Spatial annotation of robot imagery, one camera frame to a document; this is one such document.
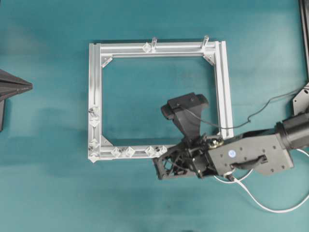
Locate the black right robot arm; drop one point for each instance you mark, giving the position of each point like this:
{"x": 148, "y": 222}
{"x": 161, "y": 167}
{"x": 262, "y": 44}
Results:
{"x": 265, "y": 151}

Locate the black metal stand right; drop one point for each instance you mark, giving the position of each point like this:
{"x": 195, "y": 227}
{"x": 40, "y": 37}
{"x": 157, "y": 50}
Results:
{"x": 301, "y": 100}

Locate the clear acrylic pin left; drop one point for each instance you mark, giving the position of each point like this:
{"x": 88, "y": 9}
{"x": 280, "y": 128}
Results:
{"x": 153, "y": 44}

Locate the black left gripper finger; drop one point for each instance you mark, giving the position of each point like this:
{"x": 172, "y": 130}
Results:
{"x": 7, "y": 92}
{"x": 11, "y": 82}

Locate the clear acrylic pin right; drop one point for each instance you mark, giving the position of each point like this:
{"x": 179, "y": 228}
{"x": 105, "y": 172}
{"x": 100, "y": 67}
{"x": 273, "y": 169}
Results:
{"x": 205, "y": 41}

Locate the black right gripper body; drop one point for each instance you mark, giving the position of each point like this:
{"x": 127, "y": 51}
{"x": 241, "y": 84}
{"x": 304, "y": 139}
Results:
{"x": 188, "y": 158}

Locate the square aluminium extrusion frame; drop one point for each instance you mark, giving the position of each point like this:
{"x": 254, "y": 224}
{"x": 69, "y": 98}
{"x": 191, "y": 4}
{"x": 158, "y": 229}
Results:
{"x": 101, "y": 54}

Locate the clear acrylic pin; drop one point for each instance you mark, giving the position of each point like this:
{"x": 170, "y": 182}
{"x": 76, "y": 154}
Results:
{"x": 153, "y": 44}
{"x": 205, "y": 41}

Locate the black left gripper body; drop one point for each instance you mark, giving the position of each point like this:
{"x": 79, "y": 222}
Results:
{"x": 2, "y": 113}

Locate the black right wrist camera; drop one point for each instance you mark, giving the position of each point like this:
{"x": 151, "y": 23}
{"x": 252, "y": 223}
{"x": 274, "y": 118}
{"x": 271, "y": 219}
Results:
{"x": 185, "y": 112}

